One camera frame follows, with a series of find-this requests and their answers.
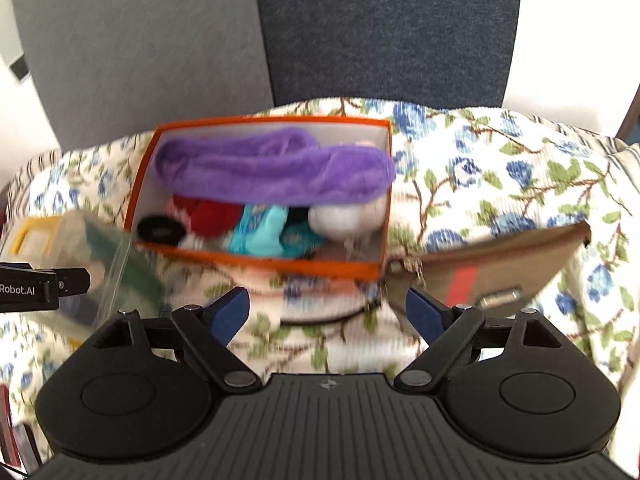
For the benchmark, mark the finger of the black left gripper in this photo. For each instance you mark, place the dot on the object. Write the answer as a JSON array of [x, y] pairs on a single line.
[[72, 281]]

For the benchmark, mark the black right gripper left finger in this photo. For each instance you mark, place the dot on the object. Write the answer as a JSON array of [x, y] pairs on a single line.
[[227, 314]]

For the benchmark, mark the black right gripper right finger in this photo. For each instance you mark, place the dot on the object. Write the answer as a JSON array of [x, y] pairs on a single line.
[[428, 316]]

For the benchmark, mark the purple plush cloth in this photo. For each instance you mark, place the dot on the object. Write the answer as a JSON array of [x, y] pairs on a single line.
[[330, 176]]

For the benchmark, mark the clear plastic storage container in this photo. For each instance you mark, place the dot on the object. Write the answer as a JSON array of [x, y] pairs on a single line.
[[121, 278]]

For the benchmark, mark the turquoise sock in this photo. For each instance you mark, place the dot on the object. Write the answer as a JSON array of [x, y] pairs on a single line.
[[264, 232]]

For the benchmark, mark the dark red knitted item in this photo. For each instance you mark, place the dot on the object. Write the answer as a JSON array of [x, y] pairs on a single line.
[[205, 218]]

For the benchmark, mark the black hair band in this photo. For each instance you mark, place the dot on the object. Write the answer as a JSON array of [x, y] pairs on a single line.
[[161, 230]]

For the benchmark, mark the white plush ball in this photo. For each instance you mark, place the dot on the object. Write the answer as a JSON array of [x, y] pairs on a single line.
[[348, 222]]

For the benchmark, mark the orange cardboard box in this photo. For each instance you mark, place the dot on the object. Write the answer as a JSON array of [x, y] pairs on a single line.
[[150, 194]]

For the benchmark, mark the floral blue bedsheet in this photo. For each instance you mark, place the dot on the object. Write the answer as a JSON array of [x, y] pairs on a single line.
[[464, 176]]

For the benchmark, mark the light grey sofa cushion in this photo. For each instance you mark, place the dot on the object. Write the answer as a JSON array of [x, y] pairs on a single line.
[[108, 68]]

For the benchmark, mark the dark blue sofa cushion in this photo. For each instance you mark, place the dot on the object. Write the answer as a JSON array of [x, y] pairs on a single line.
[[439, 53]]

